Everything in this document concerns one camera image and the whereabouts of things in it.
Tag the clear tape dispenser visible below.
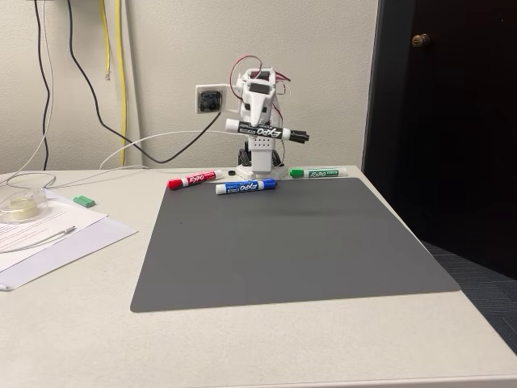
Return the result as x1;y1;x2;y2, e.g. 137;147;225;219
0;186;50;226

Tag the short yellow wire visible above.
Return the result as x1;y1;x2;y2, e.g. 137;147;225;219
99;0;111;81

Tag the white power cable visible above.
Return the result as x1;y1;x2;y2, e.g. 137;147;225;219
98;129;248;171

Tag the thin black wall cable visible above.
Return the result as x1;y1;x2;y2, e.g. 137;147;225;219
33;0;54;171

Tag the long yellow wire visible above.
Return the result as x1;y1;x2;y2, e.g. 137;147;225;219
116;0;128;167

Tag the black Expo marker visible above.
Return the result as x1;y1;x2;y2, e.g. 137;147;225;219
225;118;311;145

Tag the grey rectangular mat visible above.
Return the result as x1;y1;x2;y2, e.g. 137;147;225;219
129;176;462;313

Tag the green Expo marker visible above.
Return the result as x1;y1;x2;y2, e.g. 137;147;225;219
288;166;348;179

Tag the blue Expo marker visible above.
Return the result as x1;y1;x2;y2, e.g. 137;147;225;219
215;178;279;196

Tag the thick black camera cable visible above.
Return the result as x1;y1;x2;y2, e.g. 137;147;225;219
65;0;224;165

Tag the white-framed gripper camera module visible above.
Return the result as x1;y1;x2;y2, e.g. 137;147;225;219
195;82;243;116

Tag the red Expo marker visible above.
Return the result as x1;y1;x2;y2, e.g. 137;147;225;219
166;169;224;190

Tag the white cable with plug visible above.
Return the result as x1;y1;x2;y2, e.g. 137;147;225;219
0;225;78;255

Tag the dark door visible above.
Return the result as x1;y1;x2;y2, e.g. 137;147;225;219
361;0;517;280

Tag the thin grey cable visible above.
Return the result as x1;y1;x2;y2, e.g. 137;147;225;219
0;0;151;192

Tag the printed white paper sheet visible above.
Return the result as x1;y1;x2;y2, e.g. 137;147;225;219
0;188;110;266

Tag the large blank paper sheet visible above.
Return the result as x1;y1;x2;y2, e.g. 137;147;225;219
0;216;139;292

